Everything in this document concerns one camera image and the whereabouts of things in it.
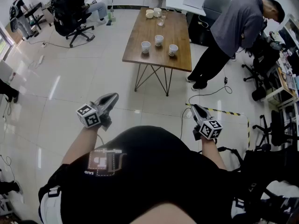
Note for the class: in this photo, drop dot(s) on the person's black t-shirt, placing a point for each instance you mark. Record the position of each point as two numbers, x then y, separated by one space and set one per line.
151 171

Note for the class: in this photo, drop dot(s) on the black cabinet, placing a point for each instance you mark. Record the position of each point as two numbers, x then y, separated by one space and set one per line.
201 31

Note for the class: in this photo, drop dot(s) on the black round bin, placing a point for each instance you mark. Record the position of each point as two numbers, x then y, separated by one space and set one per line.
258 94

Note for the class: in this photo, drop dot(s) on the dark floor object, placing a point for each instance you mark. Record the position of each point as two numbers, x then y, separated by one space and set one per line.
109 22

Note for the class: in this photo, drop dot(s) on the off-white ceramic mug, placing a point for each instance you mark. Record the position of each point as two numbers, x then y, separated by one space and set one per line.
157 12

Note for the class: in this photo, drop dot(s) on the black side table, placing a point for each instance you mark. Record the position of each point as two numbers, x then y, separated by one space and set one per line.
33 9

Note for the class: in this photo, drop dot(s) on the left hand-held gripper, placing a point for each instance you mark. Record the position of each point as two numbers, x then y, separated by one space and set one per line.
90 118

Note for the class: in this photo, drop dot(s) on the cluttered shelf desk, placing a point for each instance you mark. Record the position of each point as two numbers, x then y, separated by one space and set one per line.
288 78

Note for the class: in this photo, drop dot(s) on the white power strip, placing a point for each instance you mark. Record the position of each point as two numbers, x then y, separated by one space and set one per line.
40 60
44 45

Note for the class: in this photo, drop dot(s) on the wooden table with metal legs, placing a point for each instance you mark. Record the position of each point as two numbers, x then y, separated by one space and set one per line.
144 31

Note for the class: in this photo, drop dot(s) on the person's right forearm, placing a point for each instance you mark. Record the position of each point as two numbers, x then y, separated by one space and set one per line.
213 155

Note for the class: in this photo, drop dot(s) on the person's chin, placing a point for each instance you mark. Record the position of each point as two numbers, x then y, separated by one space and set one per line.
165 214

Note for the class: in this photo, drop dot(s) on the cream ceramic mug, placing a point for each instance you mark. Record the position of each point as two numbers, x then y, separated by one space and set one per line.
149 14

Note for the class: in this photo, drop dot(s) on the brush stand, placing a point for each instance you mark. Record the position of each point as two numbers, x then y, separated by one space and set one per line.
113 17

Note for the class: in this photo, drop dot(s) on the white cup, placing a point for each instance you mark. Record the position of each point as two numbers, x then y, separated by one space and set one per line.
145 46
173 49
159 39

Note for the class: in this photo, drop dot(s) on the black backpack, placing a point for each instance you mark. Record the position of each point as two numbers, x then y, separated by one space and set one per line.
264 167

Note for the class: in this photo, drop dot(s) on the green bottle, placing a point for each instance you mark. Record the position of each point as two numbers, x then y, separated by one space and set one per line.
109 15

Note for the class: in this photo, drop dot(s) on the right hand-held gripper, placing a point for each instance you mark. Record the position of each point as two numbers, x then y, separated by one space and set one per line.
211 129

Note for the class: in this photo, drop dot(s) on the black office chair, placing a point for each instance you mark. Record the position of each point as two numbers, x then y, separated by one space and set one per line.
264 62
278 129
60 24

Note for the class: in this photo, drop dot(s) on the black yellow hazard tape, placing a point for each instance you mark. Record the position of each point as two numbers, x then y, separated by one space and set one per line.
224 112

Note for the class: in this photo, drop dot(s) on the clear glass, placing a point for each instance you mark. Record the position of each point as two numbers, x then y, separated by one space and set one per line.
161 21
164 14

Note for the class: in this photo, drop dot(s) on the person's left forearm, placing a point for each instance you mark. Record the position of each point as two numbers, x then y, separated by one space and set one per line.
79 146

